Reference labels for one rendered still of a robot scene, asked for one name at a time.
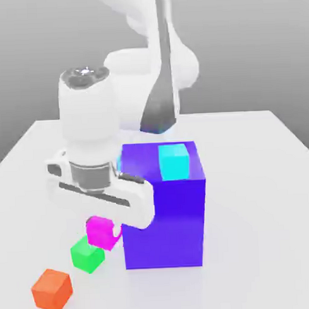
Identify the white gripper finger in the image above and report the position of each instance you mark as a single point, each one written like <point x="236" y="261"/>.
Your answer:
<point x="117" y="230"/>

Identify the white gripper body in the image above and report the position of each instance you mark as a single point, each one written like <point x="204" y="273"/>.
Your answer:
<point x="136" y="195"/>

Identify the small magenta cube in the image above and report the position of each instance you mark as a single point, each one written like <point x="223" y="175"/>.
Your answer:
<point x="99" y="231"/>

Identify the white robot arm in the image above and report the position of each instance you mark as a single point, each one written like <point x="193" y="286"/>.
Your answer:
<point x="89" y="116"/>

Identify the small green cube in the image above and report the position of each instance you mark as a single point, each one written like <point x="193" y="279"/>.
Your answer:
<point x="86" y="256"/>

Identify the small cyan cube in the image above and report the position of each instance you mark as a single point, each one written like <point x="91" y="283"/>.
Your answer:
<point x="174" y="162"/>

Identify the small orange cube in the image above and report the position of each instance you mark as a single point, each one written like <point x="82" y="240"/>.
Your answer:
<point x="50" y="290"/>

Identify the large blue box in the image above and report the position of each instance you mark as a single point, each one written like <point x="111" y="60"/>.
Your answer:
<point x="172" y="219"/>

